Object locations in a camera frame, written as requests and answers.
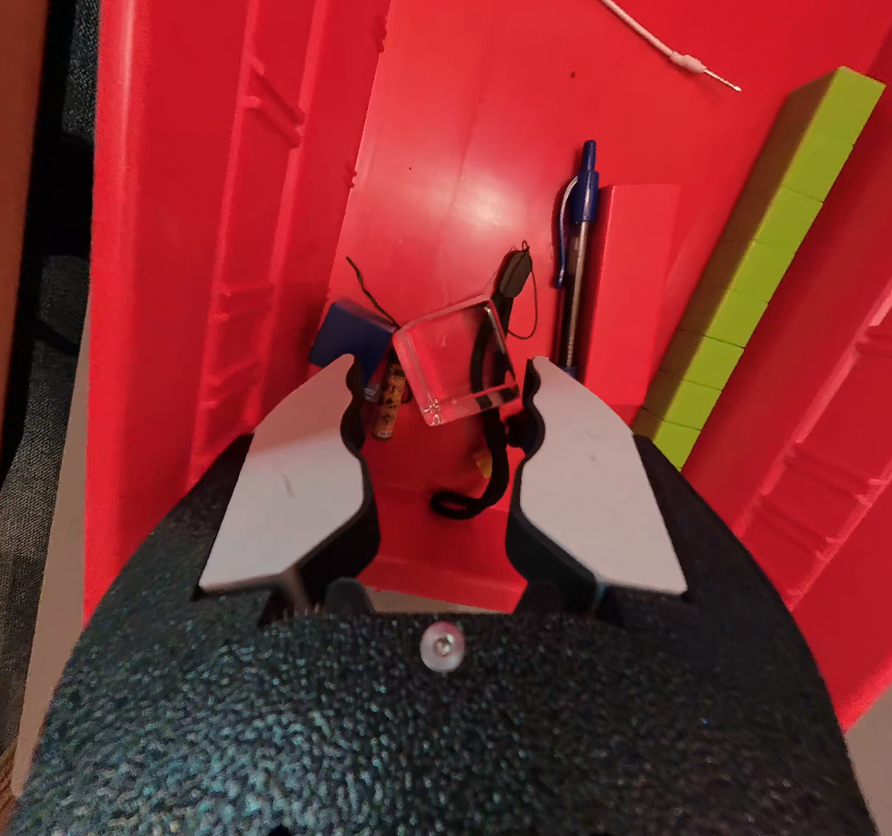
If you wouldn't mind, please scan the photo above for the white wire with red tip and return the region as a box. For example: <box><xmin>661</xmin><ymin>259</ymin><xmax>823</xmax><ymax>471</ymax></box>
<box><xmin>543</xmin><ymin>0</ymin><xmax>744</xmax><ymax>93</ymax></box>

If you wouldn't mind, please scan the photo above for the blue ballpoint pen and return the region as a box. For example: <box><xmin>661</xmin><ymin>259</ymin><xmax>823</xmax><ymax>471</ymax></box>
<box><xmin>554</xmin><ymin>138</ymin><xmax>602</xmax><ymax>379</ymax></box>

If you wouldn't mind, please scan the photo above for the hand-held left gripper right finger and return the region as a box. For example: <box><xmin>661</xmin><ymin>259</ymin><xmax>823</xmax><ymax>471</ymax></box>
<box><xmin>504</xmin><ymin>356</ymin><xmax>689</xmax><ymax>624</ymax></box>

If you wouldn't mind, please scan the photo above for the red plastic bin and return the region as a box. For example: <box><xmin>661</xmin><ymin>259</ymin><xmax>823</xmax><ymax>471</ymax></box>
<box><xmin>84</xmin><ymin>0</ymin><xmax>892</xmax><ymax>728</ymax></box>

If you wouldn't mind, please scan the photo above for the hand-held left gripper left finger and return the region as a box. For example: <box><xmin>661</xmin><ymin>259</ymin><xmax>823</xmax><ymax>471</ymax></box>
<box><xmin>200</xmin><ymin>356</ymin><xmax>381</xmax><ymax>617</ymax></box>

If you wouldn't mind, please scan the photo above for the blue cube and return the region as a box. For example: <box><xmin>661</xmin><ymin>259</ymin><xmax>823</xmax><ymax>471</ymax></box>
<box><xmin>308</xmin><ymin>299</ymin><xmax>400</xmax><ymax>394</ymax></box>

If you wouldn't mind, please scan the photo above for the black cord with tag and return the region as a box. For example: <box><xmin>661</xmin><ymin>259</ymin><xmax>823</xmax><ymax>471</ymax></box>
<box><xmin>428</xmin><ymin>242</ymin><xmax>539</xmax><ymax>521</ymax></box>

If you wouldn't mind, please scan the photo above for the green block bar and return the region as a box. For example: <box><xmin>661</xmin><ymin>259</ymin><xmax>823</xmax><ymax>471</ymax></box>
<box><xmin>633</xmin><ymin>66</ymin><xmax>887</xmax><ymax>473</ymax></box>

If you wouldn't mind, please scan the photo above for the clear acrylic cube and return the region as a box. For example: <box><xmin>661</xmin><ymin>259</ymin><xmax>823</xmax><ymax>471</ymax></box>
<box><xmin>391</xmin><ymin>296</ymin><xmax>521</xmax><ymax>430</ymax></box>

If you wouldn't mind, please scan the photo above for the flat red block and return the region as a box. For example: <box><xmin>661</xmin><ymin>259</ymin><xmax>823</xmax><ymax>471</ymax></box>
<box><xmin>577</xmin><ymin>183</ymin><xmax>682</xmax><ymax>408</ymax></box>

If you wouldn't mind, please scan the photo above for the small brown battery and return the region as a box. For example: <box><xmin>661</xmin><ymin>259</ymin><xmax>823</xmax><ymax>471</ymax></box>
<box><xmin>368</xmin><ymin>366</ymin><xmax>409</xmax><ymax>441</ymax></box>

